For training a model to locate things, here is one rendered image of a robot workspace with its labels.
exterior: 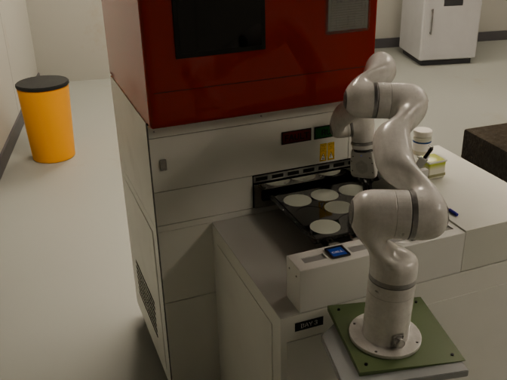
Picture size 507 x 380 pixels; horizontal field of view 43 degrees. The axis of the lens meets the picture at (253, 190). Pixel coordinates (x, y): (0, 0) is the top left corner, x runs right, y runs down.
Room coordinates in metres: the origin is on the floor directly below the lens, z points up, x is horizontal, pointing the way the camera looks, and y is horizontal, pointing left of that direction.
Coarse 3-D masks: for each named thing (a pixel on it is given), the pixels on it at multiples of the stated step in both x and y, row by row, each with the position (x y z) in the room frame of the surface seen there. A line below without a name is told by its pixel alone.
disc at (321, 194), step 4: (312, 192) 2.14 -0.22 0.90; (316, 192) 2.14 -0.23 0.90; (320, 192) 2.14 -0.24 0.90; (324, 192) 2.13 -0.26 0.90; (328, 192) 2.13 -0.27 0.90; (332, 192) 2.13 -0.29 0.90; (336, 192) 2.13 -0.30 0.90; (312, 196) 2.11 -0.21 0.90; (316, 196) 2.10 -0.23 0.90; (320, 196) 2.10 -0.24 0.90; (324, 196) 2.10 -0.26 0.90; (328, 196) 2.10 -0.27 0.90; (332, 196) 2.10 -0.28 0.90; (336, 196) 2.10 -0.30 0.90; (320, 200) 2.07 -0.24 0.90; (324, 200) 2.07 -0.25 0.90; (328, 200) 2.07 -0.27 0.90; (332, 200) 2.07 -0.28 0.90
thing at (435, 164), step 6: (432, 156) 2.13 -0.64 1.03; (438, 156) 2.13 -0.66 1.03; (426, 162) 2.09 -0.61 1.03; (432, 162) 2.08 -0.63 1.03; (438, 162) 2.08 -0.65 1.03; (444, 162) 2.10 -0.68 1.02; (432, 168) 2.08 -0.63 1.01; (438, 168) 2.09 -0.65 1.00; (444, 168) 2.10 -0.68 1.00; (432, 174) 2.08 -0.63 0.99; (438, 174) 2.09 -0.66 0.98; (444, 174) 2.10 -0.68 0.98
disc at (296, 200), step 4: (288, 196) 2.11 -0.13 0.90; (292, 196) 2.11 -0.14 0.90; (296, 196) 2.11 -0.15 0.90; (300, 196) 2.11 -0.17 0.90; (304, 196) 2.11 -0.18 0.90; (308, 196) 2.11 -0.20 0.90; (284, 200) 2.08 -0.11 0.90; (288, 200) 2.08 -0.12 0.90; (292, 200) 2.08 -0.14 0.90; (296, 200) 2.08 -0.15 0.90; (300, 200) 2.08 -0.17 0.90; (304, 200) 2.08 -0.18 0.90; (308, 200) 2.08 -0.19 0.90; (288, 204) 2.04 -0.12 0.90; (292, 204) 2.04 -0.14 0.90; (296, 204) 2.04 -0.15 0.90; (300, 204) 2.04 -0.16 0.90; (304, 204) 2.04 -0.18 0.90
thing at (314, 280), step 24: (408, 240) 1.67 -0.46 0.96; (432, 240) 1.66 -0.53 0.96; (456, 240) 1.69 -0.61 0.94; (288, 264) 1.58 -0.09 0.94; (312, 264) 1.55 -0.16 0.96; (336, 264) 1.55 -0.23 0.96; (360, 264) 1.58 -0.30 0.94; (432, 264) 1.67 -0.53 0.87; (456, 264) 1.70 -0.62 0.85; (288, 288) 1.58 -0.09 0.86; (312, 288) 1.53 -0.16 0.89; (336, 288) 1.55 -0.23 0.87; (360, 288) 1.58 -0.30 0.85
